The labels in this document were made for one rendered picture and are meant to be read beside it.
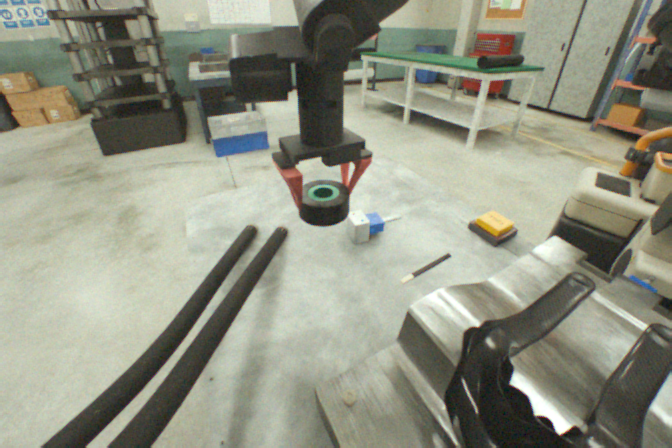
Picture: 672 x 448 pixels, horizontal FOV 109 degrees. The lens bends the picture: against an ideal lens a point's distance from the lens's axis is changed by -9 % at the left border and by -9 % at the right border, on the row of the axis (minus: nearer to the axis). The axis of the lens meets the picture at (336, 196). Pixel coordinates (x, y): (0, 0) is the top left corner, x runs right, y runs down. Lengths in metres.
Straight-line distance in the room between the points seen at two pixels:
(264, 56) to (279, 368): 0.40
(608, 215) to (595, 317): 0.65
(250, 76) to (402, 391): 0.39
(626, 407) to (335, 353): 0.34
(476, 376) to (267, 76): 0.40
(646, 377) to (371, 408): 0.33
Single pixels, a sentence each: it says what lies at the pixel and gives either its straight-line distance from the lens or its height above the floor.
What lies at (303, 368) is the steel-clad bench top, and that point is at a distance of 0.46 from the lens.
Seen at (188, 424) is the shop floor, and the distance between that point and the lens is 1.37.
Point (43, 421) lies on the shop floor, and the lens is 1.68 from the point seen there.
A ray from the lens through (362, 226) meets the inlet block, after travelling 0.59.
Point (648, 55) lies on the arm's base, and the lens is 0.83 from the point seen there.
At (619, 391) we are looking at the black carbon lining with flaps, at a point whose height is 0.88.
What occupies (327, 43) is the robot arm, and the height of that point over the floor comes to 1.20.
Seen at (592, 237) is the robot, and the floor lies 0.66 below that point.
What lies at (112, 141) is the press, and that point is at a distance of 4.03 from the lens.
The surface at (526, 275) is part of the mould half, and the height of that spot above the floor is 0.88.
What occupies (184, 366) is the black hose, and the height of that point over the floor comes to 0.91.
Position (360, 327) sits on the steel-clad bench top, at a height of 0.80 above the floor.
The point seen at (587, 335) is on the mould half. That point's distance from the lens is 0.50.
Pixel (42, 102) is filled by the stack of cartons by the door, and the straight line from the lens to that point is 6.56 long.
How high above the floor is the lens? 1.21
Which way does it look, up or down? 32 degrees down
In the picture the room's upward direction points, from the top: straight up
